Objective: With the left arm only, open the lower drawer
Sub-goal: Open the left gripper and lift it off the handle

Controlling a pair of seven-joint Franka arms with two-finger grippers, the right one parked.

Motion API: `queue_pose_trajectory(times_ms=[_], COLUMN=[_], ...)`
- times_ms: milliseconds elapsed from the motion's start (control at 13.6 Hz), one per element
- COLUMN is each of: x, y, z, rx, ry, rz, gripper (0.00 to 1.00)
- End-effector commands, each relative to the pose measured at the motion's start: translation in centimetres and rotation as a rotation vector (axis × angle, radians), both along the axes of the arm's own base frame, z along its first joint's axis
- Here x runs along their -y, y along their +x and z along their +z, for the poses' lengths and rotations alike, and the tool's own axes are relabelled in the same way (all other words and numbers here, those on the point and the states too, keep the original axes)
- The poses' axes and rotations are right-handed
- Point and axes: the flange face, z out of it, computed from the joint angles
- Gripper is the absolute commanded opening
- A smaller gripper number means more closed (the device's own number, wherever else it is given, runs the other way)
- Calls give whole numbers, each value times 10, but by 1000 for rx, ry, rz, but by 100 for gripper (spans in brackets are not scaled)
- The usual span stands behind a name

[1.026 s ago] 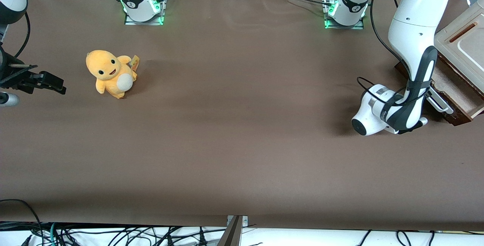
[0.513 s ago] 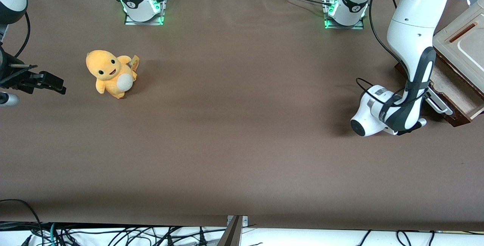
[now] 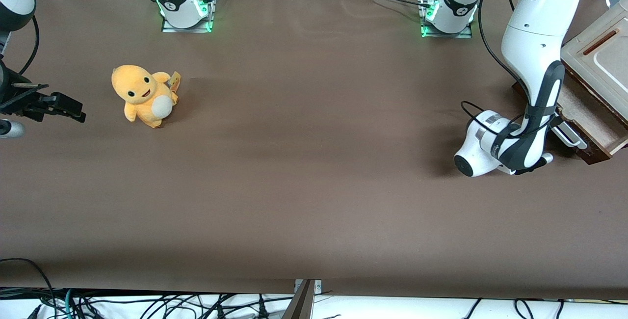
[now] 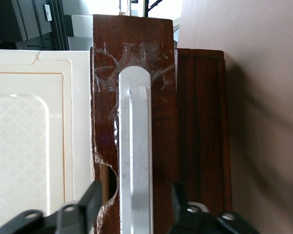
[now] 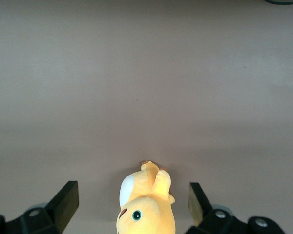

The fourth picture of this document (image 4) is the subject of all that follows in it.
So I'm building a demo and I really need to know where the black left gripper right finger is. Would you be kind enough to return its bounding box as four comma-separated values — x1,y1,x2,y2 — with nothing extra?
169,182,259,234

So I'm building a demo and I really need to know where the clear adhesive tape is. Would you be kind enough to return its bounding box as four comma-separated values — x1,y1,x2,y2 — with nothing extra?
92,41,177,149

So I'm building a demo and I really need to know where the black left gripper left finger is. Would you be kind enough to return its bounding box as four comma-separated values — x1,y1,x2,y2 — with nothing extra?
0,180,103,234

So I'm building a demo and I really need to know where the dark wooden base board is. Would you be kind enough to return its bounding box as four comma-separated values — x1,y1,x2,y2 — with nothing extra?
175,48,233,216

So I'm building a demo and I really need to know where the white drawer handle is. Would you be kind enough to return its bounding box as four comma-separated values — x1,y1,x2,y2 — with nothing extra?
118,64,154,234

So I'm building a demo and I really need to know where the dark grey storage cabinet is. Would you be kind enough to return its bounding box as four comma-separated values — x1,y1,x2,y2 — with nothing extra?
0,0,69,51

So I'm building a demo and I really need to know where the cream plastic drawer cabinet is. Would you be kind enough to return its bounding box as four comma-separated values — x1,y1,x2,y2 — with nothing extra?
0,48,94,226

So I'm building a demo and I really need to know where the dark wooden drawer front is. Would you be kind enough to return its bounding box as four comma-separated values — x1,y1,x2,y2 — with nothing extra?
89,14,179,234

